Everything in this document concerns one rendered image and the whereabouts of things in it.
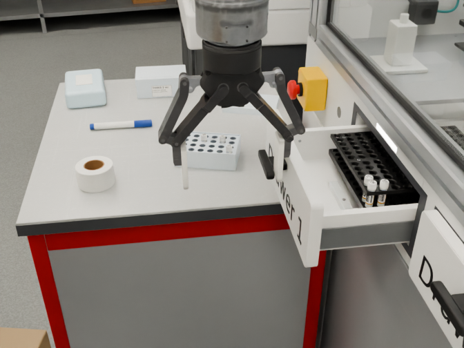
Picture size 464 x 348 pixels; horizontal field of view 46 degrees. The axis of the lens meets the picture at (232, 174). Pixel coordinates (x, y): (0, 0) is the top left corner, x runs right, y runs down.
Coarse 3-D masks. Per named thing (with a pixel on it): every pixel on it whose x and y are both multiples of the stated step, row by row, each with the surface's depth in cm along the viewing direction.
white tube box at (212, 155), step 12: (192, 132) 114; (204, 132) 114; (192, 144) 111; (204, 144) 111; (216, 144) 110; (240, 144) 115; (192, 156) 108; (204, 156) 108; (216, 156) 107; (228, 156) 107; (216, 168) 109; (228, 168) 108
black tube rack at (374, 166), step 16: (352, 144) 90; (368, 144) 89; (336, 160) 90; (352, 160) 85; (368, 160) 85; (384, 160) 85; (352, 176) 86; (384, 176) 81; (400, 176) 82; (352, 192) 83; (384, 192) 78; (400, 192) 78; (416, 192) 83
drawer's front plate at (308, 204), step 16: (272, 128) 91; (272, 144) 92; (288, 160) 81; (288, 176) 82; (304, 176) 76; (288, 192) 83; (304, 192) 73; (288, 208) 84; (304, 208) 74; (320, 208) 70; (304, 224) 74; (320, 224) 72; (304, 240) 75; (304, 256) 76
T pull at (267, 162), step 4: (260, 152) 85; (264, 152) 85; (260, 156) 84; (264, 156) 83; (272, 156) 84; (260, 160) 84; (264, 160) 82; (268, 160) 82; (272, 160) 83; (284, 160) 83; (264, 164) 82; (268, 164) 81; (272, 164) 82; (284, 164) 82; (264, 168) 81; (268, 168) 80; (272, 168) 81; (284, 168) 82; (264, 172) 81; (268, 172) 80; (272, 172) 80; (268, 176) 80; (272, 176) 80
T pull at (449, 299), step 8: (432, 288) 61; (440, 288) 60; (440, 296) 59; (448, 296) 59; (456, 296) 59; (440, 304) 59; (448, 304) 58; (456, 304) 58; (448, 312) 58; (456, 312) 57; (456, 320) 56; (456, 328) 56
